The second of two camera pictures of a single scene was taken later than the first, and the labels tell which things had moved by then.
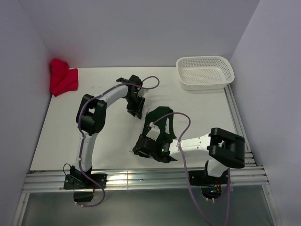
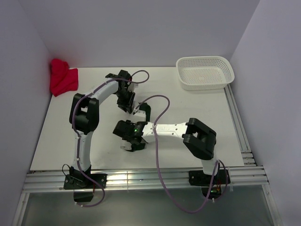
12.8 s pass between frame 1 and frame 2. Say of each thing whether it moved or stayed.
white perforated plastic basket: stayed
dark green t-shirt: moved
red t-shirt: stayed
